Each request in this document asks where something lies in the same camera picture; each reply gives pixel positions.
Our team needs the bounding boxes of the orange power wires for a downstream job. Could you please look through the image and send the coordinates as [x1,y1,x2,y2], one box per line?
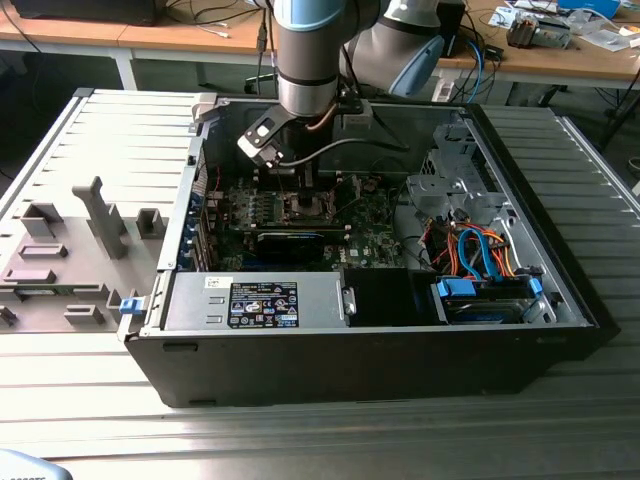
[427,224,519,279]

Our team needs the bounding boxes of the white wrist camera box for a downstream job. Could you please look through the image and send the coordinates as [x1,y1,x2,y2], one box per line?
[237,105,291,161]

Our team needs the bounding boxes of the copper coloured short cable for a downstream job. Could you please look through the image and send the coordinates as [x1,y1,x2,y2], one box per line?
[305,99,335,132]

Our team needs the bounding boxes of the blue cable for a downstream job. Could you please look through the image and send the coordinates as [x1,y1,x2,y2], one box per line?
[465,38,490,101]

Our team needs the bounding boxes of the CPU cooler heatsink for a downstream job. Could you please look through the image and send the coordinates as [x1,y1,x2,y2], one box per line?
[505,13,540,50]

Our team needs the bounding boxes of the black camera cable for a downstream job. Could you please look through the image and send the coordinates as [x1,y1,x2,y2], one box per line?
[276,138,411,169]

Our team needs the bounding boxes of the black round cable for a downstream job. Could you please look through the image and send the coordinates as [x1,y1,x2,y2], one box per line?
[368,156,409,177]

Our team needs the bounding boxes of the CPU socket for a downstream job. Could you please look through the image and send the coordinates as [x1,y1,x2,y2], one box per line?
[282,192,335,224]

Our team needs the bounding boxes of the beige plastic bracket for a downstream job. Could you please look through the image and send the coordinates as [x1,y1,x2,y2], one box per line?
[191,92,222,126]

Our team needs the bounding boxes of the grey power supply unit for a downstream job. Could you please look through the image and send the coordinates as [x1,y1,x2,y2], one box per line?
[160,272,350,332]

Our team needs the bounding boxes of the blue data wire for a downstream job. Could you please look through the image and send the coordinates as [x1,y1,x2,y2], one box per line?
[455,225,497,281]

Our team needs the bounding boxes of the green motherboard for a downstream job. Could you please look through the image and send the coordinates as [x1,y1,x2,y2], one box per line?
[214,172,407,274]

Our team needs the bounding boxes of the black upright box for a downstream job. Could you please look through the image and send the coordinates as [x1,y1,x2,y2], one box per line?
[437,0,467,59]

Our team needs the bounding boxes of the hard disk in blue carrier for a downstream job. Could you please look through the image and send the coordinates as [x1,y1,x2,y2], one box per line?
[432,276,545,325]

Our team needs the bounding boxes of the black graphics card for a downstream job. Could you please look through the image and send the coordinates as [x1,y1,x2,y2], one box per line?
[255,228,327,262]

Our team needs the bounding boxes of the black flat device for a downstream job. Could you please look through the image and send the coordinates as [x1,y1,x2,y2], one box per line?
[9,0,162,27]

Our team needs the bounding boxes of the pale rounded device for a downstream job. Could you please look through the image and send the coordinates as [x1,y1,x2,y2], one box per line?
[0,448,71,480]

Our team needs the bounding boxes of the white label tag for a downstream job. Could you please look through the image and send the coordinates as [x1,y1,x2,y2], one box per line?
[430,78,457,103]

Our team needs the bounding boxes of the clear plastic bag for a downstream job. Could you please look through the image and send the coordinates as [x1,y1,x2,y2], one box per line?
[574,27,639,52]

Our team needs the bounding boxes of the metal socket cover frame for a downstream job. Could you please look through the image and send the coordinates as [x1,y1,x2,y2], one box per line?
[329,173,365,216]

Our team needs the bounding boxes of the blue cardboard box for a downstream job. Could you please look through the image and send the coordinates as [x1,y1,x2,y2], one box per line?
[556,0,622,17]

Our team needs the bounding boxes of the metal drive cage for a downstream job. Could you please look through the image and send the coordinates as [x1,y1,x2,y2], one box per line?
[403,122,509,226]

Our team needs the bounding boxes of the grey parts rack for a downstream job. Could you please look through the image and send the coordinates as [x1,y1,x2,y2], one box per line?
[0,174,170,335]

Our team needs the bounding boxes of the black open PC case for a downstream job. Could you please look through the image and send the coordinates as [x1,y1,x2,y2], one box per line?
[117,93,621,409]

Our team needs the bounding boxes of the wooden desk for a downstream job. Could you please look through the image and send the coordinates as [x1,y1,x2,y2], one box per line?
[434,0,640,94]
[0,0,281,91]

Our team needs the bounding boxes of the printed paper leaflet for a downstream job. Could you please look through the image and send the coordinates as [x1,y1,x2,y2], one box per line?
[487,3,524,29]

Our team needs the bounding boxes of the grey metal device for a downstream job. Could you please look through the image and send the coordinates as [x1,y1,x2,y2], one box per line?
[534,18,575,50]

